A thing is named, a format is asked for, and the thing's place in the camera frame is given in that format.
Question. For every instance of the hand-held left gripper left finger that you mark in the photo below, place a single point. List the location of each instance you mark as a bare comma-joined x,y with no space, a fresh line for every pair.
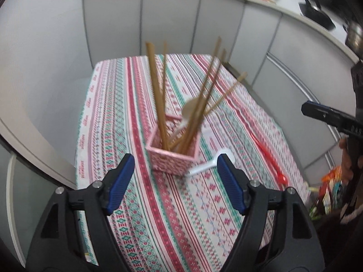
120,187

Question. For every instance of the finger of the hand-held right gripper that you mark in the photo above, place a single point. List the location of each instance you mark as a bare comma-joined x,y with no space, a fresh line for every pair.
323,113

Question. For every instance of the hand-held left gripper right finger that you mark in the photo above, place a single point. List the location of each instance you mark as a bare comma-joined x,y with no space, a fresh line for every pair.
231,187

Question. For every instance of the white plastic spoon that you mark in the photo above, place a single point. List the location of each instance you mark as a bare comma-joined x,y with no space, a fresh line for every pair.
189,109
204,168

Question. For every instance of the red plastic spoon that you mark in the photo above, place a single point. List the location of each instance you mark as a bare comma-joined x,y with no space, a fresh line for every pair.
269,158

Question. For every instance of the pink lattice utensil holder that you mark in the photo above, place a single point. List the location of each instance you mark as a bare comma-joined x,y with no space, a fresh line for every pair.
170,161

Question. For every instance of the bunch of wooden chopsticks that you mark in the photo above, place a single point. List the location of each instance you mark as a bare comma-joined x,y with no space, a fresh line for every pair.
156,90

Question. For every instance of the person's right forearm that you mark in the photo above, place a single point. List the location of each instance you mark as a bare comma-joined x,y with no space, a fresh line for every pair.
351,214

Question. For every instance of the person's right hand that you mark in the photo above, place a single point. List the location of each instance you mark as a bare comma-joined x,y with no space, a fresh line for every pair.
345,161

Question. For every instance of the striped patterned tablecloth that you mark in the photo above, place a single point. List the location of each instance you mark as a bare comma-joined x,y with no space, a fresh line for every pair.
170,218

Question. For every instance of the steel cooking pot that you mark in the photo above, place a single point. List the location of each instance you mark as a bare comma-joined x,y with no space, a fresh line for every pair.
355,35

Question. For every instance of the orange snack packet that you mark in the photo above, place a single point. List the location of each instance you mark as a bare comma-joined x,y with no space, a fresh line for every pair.
333,178

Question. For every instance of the teal snack packet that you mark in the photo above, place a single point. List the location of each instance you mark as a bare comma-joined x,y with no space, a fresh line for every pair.
337,192

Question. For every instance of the black frying pan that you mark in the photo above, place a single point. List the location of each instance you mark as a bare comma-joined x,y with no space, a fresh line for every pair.
314,12

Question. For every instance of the grey kitchen cabinet row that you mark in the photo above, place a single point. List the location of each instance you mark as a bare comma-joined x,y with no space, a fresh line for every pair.
170,19

